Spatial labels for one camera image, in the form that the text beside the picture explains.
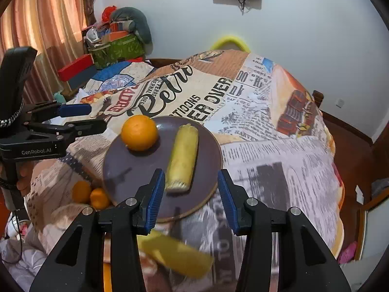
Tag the grey plush toy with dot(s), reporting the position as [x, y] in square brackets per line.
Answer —
[131, 20]

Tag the yellow round chair back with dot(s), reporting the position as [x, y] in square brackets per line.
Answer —
[230, 42]

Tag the red flat box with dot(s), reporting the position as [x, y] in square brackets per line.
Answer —
[77, 66]

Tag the long yellow sugarcane piece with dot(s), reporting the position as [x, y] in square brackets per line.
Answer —
[175, 255]

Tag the white wall socket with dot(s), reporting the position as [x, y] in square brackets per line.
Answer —
[339, 103]

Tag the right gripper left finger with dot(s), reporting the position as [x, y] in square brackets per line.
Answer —
[76, 261]

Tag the orange striped curtain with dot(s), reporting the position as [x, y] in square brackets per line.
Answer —
[54, 29]

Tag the medium orange on plate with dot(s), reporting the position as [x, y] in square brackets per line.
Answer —
[139, 133]

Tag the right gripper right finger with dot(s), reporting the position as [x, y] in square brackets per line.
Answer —
[305, 261]

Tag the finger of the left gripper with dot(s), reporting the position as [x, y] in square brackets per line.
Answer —
[80, 128]
[47, 111]

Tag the small tangerine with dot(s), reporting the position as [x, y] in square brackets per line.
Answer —
[81, 191]
[99, 199]

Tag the person left hand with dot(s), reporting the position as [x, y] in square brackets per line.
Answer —
[25, 177]

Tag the pink slipper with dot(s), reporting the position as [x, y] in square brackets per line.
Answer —
[348, 253]

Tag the dark purple round plate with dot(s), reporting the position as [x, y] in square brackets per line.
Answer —
[125, 171]

